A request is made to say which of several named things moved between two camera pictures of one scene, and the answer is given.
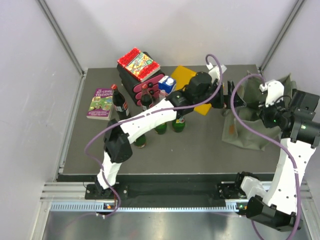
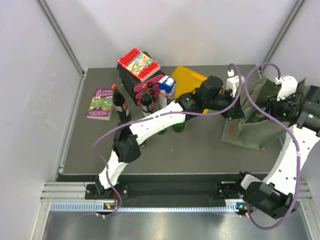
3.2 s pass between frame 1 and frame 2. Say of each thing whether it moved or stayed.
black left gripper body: moved
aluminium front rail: stayed
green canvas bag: moved
